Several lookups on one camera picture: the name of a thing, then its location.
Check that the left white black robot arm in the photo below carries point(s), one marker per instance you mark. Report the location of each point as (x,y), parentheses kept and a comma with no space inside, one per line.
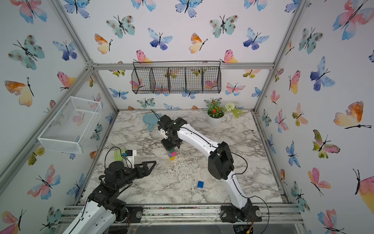
(103,208)

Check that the white mesh wall basket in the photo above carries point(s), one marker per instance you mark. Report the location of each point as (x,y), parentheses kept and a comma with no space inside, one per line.
(68,129)

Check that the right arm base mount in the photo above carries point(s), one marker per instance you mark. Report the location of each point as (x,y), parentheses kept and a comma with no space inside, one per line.
(232,214)

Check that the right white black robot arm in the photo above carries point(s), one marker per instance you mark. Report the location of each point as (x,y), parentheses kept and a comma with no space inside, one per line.
(219,155)

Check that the potted plant white pot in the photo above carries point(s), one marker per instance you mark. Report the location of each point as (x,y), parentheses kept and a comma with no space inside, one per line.
(216,111)

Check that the aluminium front rail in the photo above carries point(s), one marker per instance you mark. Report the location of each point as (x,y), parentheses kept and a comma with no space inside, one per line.
(273,213)

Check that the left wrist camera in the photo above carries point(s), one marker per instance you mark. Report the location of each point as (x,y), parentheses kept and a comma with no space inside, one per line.
(129,156)

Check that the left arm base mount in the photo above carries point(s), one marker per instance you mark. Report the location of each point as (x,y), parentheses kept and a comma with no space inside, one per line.
(126,214)

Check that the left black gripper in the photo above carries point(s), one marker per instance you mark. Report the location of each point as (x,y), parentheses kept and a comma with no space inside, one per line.
(144,168)

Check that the black wire wall basket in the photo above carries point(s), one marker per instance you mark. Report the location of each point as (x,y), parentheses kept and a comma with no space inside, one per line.
(176,77)

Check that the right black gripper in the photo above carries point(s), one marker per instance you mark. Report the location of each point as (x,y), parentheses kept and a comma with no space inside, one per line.
(167,147)

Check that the teal hand mirror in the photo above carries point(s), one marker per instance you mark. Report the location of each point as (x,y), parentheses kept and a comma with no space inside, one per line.
(151,121)

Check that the blue small lego brick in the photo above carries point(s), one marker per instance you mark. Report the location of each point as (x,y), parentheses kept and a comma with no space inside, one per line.
(200,184)

